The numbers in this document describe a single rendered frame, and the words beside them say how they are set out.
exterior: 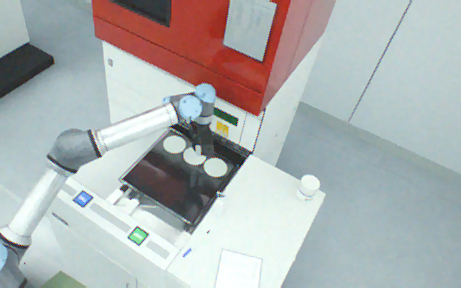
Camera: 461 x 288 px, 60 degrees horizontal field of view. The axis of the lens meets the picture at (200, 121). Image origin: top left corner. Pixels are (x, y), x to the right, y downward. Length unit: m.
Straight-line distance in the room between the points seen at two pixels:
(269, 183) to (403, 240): 1.52
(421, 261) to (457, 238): 0.36
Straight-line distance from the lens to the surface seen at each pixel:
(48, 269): 1.64
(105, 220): 1.53
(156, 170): 1.72
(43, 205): 1.45
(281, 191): 1.66
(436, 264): 3.04
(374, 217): 3.02
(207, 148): 1.54
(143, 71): 1.83
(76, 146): 1.27
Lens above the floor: 2.28
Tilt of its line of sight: 46 degrees down
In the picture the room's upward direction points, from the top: 8 degrees clockwise
